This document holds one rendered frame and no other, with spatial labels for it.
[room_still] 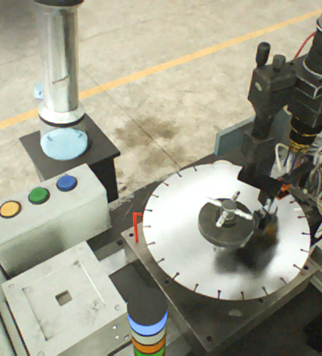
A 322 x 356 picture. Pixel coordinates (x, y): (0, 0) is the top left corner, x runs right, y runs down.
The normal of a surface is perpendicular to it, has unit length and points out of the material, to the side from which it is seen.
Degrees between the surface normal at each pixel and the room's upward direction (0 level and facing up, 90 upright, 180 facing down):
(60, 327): 0
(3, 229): 0
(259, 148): 90
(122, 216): 0
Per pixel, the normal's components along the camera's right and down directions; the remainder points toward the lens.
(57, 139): 0.26, 0.80
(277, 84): 0.42, 0.67
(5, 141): 0.00, -0.67
